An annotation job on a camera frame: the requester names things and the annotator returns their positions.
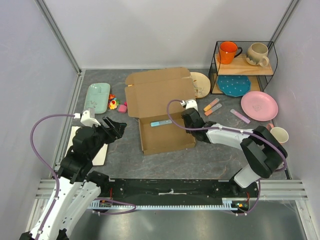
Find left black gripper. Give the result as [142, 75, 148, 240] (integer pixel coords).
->
[88, 115, 127, 159]

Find light blue highlighter pen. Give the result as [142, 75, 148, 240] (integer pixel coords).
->
[150, 119, 172, 127]

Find brown cardboard box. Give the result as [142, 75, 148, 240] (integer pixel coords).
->
[125, 67, 196, 155]

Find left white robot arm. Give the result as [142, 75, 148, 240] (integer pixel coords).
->
[20, 117, 127, 240]

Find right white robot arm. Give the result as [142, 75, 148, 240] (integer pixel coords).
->
[181, 108, 288, 197]

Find pink eraser block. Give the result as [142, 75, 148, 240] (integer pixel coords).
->
[117, 104, 128, 114]

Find cream bird pattern plate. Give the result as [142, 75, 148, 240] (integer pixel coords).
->
[190, 72, 211, 99]

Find white square plate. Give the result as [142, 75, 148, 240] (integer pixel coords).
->
[67, 125, 109, 167]

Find light teal rectangular tray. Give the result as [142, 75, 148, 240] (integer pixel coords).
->
[83, 83, 111, 114]

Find blue polka dot plate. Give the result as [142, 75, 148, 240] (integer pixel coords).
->
[217, 75, 251, 98]

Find purple highlighter pen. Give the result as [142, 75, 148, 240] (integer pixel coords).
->
[230, 109, 251, 124]

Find pink round plate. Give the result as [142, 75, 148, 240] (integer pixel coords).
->
[241, 91, 279, 122]

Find orange mug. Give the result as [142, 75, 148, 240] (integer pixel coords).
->
[217, 41, 243, 65]

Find beige ceramic mug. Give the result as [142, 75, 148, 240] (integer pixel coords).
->
[245, 42, 270, 67]

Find pink mug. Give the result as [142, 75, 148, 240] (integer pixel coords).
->
[266, 123, 289, 144]

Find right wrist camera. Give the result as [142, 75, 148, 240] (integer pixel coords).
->
[180, 99, 198, 111]

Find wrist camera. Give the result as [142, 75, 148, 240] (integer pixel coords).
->
[180, 99, 198, 111]
[73, 108, 101, 127]

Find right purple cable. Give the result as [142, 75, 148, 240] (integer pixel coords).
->
[166, 99, 288, 217]

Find purple cable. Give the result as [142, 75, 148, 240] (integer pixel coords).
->
[29, 113, 137, 236]
[166, 99, 288, 217]

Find small flower keychain toy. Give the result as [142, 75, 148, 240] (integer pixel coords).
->
[108, 94, 120, 110]

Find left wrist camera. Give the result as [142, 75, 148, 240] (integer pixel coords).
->
[73, 108, 101, 127]

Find black wire wooden shelf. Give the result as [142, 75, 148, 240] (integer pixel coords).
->
[208, 40, 278, 94]

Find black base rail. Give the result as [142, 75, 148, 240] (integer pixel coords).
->
[82, 171, 260, 215]

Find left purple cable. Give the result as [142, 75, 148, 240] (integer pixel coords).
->
[29, 113, 137, 236]

